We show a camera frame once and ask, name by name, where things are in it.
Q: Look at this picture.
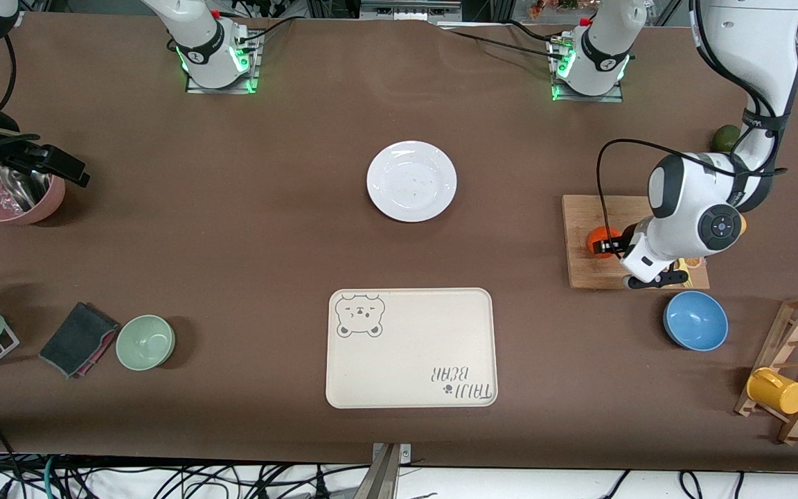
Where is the orange mandarin fruit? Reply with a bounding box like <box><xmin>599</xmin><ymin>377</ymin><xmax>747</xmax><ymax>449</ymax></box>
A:
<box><xmin>587</xmin><ymin>225</ymin><xmax>627</xmax><ymax>259</ymax></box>

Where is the white round plate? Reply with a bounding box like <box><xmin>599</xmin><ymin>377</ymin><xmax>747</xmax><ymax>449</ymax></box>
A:
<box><xmin>366</xmin><ymin>141</ymin><xmax>458</xmax><ymax>223</ymax></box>

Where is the metal ladle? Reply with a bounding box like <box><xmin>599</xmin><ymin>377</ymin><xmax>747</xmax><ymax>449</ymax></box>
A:
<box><xmin>0</xmin><ymin>168</ymin><xmax>51</xmax><ymax>213</ymax></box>

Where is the pink bowl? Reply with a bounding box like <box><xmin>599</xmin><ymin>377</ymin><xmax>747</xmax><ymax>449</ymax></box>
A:
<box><xmin>0</xmin><ymin>163</ymin><xmax>67</xmax><ymax>226</ymax></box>

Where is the wooden cutting board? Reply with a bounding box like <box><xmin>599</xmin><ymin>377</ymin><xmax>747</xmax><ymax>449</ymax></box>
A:
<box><xmin>562</xmin><ymin>195</ymin><xmax>711</xmax><ymax>290</ymax></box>

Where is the blue bowl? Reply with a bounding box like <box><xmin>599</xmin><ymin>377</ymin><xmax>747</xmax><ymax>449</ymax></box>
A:
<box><xmin>663</xmin><ymin>290</ymin><xmax>729</xmax><ymax>352</ymax></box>

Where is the green lime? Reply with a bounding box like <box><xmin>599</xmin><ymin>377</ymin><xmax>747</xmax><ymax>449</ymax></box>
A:
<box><xmin>711</xmin><ymin>125</ymin><xmax>743</xmax><ymax>154</ymax></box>

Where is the dark grey folded cloth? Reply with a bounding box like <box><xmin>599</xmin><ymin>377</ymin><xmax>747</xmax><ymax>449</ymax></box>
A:
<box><xmin>39</xmin><ymin>301</ymin><xmax>120</xmax><ymax>379</ymax></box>

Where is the pink folded cloth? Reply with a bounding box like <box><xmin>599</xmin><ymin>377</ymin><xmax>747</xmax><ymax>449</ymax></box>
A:
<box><xmin>77</xmin><ymin>324</ymin><xmax>121</xmax><ymax>379</ymax></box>

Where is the pale green bowl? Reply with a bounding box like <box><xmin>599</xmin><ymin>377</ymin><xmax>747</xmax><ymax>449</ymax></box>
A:
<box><xmin>115</xmin><ymin>315</ymin><xmax>176</xmax><ymax>371</ymax></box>

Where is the yellow mug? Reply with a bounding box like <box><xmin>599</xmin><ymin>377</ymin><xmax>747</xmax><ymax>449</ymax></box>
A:
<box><xmin>746</xmin><ymin>367</ymin><xmax>798</xmax><ymax>415</ymax></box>

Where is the cream tray with bear print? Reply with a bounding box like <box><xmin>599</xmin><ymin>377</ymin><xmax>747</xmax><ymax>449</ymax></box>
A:
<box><xmin>325</xmin><ymin>288</ymin><xmax>499</xmax><ymax>410</ymax></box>

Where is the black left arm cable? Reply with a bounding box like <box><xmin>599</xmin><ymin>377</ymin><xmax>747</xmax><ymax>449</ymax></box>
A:
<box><xmin>596</xmin><ymin>0</ymin><xmax>788</xmax><ymax>243</ymax></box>

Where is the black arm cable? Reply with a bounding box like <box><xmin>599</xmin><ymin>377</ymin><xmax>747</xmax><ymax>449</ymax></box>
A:
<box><xmin>596</xmin><ymin>0</ymin><xmax>788</xmax><ymax>243</ymax></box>
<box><xmin>0</xmin><ymin>33</ymin><xmax>16</xmax><ymax>112</ymax></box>

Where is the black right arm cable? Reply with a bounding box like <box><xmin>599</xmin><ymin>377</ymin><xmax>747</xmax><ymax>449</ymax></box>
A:
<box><xmin>0</xmin><ymin>33</ymin><xmax>16</xmax><ymax>112</ymax></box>

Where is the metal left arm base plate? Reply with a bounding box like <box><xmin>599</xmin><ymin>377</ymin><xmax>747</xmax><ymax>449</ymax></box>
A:
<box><xmin>550</xmin><ymin>38</ymin><xmax>625</xmax><ymax>103</ymax></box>

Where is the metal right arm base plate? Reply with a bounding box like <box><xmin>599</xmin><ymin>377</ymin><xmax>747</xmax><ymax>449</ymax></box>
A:
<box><xmin>186</xmin><ymin>31</ymin><xmax>262</xmax><ymax>95</ymax></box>

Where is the black base power cable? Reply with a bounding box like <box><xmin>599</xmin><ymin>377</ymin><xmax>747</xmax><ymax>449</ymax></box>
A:
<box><xmin>441</xmin><ymin>28</ymin><xmax>559</xmax><ymax>58</ymax></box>
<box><xmin>236</xmin><ymin>15</ymin><xmax>299</xmax><ymax>44</ymax></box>

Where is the aluminium frame structure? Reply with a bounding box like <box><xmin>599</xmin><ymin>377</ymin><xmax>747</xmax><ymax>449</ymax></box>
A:
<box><xmin>305</xmin><ymin>0</ymin><xmax>511</xmax><ymax>26</ymax></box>

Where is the metal table edge bracket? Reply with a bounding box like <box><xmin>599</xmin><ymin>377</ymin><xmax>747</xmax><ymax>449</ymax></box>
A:
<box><xmin>370</xmin><ymin>442</ymin><xmax>414</xmax><ymax>499</ymax></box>

